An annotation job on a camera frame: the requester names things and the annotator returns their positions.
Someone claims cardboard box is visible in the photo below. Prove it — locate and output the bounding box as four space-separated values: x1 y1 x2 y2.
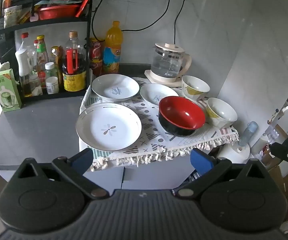
261 155 288 221

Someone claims cream kettle base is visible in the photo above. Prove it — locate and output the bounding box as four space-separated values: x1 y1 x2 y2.
144 69 185 85

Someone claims red snack packet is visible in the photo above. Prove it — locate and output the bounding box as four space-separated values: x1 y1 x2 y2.
75 0 91 18

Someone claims small white plate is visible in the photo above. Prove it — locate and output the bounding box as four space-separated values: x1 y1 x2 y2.
140 83 180 108

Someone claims orange juice bottle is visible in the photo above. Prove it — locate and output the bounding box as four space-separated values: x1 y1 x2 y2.
102 21 123 75

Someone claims red and black bowl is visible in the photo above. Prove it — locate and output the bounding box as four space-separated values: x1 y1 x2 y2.
158 96 206 137

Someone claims white bowl with yellow leaves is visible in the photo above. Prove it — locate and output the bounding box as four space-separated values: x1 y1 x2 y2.
181 75 211 102
206 97 238 129

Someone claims small clear jar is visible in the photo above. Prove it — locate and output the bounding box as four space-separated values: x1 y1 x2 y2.
29 73 44 97

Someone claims white plate with blue print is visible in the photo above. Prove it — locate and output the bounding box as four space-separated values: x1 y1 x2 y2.
91 74 140 103

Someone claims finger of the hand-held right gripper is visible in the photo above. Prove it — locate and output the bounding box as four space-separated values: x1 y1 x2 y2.
270 142 288 173

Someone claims small bottle with white cap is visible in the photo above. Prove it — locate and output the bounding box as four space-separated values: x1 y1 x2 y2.
45 62 57 79

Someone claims glass electric kettle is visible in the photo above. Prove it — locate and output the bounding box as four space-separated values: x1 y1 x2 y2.
151 42 193 83

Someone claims white paper roll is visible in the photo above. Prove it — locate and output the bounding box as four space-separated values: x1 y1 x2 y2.
217 143 251 166

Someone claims clear bottle with red cap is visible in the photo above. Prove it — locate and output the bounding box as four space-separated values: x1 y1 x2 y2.
19 32 39 73

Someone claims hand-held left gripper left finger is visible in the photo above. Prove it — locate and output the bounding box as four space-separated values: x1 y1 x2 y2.
15 148 110 200

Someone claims patterned fringed table cloth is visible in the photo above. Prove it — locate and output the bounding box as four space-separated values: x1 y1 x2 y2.
79 76 240 172

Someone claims red plastic basket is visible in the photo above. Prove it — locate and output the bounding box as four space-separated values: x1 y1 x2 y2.
37 3 81 21

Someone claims green carton box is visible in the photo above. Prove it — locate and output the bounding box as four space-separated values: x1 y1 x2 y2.
0 68 23 113

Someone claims green label sauce bottle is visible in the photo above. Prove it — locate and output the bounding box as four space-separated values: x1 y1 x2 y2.
35 35 47 88

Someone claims black power cable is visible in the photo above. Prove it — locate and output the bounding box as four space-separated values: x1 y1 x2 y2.
173 0 186 46
120 0 171 33

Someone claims large soy sauce bottle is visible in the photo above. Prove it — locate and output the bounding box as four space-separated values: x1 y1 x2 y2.
62 31 87 92

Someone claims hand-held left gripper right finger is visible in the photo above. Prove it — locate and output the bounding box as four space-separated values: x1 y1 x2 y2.
172 148 272 197

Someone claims white plate with flower print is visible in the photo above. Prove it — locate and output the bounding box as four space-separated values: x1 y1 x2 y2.
76 102 143 152

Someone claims metal frame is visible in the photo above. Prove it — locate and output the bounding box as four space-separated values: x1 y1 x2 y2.
266 82 288 141

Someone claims black shelf rack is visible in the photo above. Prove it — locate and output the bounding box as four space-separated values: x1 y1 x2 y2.
0 0 96 103

